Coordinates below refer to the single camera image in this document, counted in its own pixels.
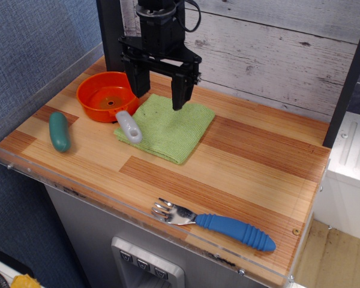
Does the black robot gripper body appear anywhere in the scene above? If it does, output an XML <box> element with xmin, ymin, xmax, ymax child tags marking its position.
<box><xmin>119</xmin><ymin>1</ymin><xmax>202</xmax><ymax>84</ymax></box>

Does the dark left vertical post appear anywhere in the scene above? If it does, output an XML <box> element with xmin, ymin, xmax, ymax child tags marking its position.
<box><xmin>96</xmin><ymin>0</ymin><xmax>125</xmax><ymax>72</ymax></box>

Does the silver button panel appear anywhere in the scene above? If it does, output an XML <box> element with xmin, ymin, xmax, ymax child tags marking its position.
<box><xmin>111</xmin><ymin>236</ymin><xmax>185</xmax><ymax>287</ymax></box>

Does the white ribbed appliance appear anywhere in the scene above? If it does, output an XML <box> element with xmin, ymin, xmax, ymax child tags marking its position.
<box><xmin>313</xmin><ymin>112</ymin><xmax>360</xmax><ymax>238</ymax></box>

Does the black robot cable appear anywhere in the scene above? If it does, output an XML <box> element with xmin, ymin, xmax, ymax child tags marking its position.
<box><xmin>179</xmin><ymin>0</ymin><xmax>202</xmax><ymax>33</ymax></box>

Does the green cloth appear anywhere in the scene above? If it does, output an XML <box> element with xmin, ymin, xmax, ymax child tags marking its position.
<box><xmin>113</xmin><ymin>93</ymin><xmax>216</xmax><ymax>166</ymax></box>

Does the teal oval soap bar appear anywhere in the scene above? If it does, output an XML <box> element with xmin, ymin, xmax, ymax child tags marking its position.
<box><xmin>49</xmin><ymin>112</ymin><xmax>71</xmax><ymax>152</ymax></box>

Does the grey cabinet front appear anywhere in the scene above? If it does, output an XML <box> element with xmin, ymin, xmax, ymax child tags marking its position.
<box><xmin>46</xmin><ymin>186</ymin><xmax>262</xmax><ymax>287</ymax></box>

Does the fork with blue handle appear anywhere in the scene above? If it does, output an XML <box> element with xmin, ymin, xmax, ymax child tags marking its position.
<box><xmin>151</xmin><ymin>198</ymin><xmax>277</xmax><ymax>252</ymax></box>

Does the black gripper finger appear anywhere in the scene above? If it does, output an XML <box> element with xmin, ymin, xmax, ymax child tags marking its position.
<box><xmin>171</xmin><ymin>74</ymin><xmax>194</xmax><ymax>111</ymax></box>
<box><xmin>124</xmin><ymin>61</ymin><xmax>151</xmax><ymax>98</ymax></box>

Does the dark right vertical post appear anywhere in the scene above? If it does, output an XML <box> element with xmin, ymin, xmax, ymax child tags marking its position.
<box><xmin>322</xmin><ymin>39</ymin><xmax>360</xmax><ymax>148</ymax></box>

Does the orange pot with grey handle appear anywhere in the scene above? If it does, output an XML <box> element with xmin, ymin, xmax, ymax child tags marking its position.
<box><xmin>76</xmin><ymin>71</ymin><xmax>143</xmax><ymax>143</ymax></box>

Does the dark vertical post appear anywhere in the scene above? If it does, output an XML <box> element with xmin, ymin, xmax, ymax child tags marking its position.
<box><xmin>322</xmin><ymin>39</ymin><xmax>360</xmax><ymax>148</ymax></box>
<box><xmin>96</xmin><ymin>0</ymin><xmax>125</xmax><ymax>72</ymax></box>

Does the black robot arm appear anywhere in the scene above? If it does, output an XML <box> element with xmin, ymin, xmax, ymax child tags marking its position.
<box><xmin>119</xmin><ymin>1</ymin><xmax>202</xmax><ymax>110</ymax></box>

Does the clear acrylic guard rail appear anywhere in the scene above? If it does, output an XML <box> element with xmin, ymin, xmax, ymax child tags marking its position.
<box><xmin>0</xmin><ymin>46</ymin><xmax>329</xmax><ymax>287</ymax></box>

